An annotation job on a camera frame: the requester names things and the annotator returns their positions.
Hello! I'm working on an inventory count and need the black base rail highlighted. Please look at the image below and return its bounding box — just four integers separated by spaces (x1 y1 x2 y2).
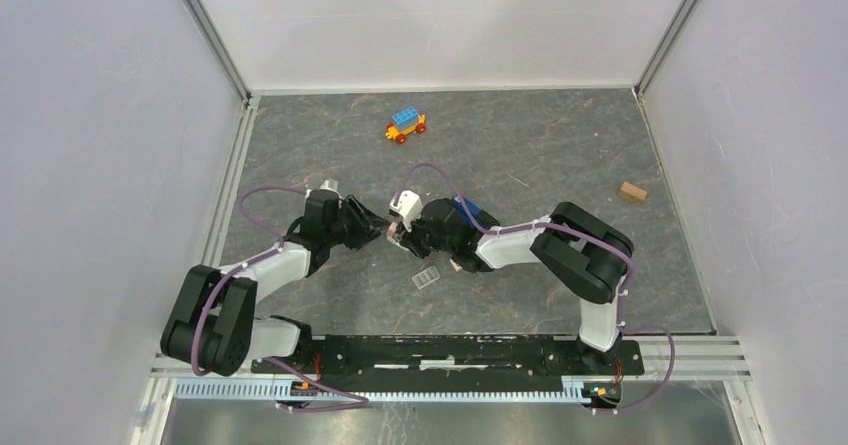
285 334 645 393

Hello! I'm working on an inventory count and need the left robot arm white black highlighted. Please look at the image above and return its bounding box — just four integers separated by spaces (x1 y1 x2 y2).
160 187 388 376

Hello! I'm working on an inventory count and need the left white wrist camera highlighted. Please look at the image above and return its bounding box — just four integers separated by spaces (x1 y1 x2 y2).
319 179 340 196

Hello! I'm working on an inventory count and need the toy brick car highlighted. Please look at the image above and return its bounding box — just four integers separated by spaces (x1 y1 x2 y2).
385 107 427 144

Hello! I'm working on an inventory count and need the small wooden block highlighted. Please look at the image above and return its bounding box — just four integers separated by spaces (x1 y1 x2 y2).
617 181 648 205

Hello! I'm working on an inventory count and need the pink white staple remover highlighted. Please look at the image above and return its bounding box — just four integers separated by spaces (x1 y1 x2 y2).
386 222 399 240

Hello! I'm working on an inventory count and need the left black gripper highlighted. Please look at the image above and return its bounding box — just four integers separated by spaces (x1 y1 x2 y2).
325 194 391 251

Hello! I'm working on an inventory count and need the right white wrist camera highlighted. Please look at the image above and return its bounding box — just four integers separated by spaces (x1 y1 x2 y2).
389 190 423 229

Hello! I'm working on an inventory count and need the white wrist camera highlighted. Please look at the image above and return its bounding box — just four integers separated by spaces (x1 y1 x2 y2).
389 190 423 229
319 179 340 196

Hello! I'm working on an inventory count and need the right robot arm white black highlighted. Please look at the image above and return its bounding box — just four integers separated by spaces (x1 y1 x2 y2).
387 190 634 373

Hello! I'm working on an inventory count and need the blue stapler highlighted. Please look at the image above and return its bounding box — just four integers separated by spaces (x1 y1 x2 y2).
451 195 501 229

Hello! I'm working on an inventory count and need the white cable duct strip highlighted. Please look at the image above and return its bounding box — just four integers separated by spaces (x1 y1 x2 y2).
174 376 590 405

